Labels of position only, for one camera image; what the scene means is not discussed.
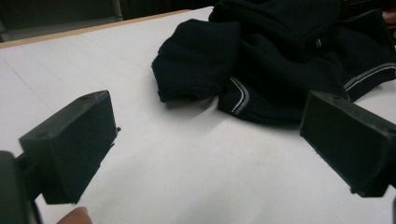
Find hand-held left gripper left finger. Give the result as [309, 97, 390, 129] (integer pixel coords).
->
[18, 90, 121, 205]

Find white table cover sheet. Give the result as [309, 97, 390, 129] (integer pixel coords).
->
[0, 6, 396, 224]

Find navy knit sweater white stripes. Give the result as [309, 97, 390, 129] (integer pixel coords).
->
[150, 0, 396, 126]

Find white-legged background desk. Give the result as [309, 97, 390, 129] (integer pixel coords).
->
[110, 0, 124, 22]

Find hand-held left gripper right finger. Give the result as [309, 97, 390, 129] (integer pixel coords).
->
[299, 90, 396, 199]

